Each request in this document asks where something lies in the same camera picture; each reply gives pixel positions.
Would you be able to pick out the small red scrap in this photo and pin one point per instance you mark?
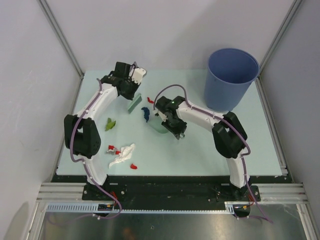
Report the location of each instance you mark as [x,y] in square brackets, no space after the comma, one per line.
[150,101]
[133,166]

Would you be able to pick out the red grey paper scrap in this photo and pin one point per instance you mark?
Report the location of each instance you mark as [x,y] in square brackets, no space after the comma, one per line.
[112,150]

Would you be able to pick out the green plastic dustpan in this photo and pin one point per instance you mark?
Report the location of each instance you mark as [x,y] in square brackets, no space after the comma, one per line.
[160,126]

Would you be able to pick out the blue plastic waste bin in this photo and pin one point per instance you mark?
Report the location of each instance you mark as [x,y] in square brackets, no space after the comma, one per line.
[230,72]

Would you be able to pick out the aluminium frame post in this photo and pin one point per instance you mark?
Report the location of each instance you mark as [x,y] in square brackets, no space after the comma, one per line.
[52,20]
[290,15]

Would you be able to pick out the small green hand brush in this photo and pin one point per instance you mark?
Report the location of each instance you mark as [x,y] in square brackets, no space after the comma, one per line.
[134,103]

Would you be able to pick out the green paper scrap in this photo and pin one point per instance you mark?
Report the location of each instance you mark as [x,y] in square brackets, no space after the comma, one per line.
[110,124]

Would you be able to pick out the small red scrap bottom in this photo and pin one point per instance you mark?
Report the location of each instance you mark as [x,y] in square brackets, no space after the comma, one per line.
[133,166]

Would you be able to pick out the small dark blue paper scrap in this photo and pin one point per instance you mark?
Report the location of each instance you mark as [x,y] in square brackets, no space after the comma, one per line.
[146,113]

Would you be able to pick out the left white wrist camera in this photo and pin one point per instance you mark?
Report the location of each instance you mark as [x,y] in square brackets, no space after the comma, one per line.
[137,75]

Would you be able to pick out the small red scrap top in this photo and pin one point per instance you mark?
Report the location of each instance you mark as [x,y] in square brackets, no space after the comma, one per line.
[150,101]

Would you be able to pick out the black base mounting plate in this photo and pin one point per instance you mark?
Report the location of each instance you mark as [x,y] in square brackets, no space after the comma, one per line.
[171,193]

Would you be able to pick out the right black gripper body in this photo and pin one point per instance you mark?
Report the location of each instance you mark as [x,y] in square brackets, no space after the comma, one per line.
[175,126]

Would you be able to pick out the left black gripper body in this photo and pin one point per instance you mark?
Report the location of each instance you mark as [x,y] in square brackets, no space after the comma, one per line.
[131,87]

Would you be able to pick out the left aluminium frame post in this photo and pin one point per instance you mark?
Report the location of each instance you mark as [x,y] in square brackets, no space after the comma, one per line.
[52,20]

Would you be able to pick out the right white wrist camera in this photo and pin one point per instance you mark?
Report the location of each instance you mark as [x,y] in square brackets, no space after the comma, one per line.
[158,113]

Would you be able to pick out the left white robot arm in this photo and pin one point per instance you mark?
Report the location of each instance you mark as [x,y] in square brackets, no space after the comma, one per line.
[81,134]

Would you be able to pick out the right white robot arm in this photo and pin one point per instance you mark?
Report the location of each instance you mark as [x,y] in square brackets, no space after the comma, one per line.
[228,134]

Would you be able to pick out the white crumpled paper scrap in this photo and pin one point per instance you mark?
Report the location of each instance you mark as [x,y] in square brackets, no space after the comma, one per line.
[125,154]

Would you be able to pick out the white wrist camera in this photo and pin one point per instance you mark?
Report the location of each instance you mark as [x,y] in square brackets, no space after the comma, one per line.
[137,75]
[158,113]

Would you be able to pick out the right aluminium frame post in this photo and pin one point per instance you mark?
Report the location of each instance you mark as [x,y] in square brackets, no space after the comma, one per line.
[290,15]

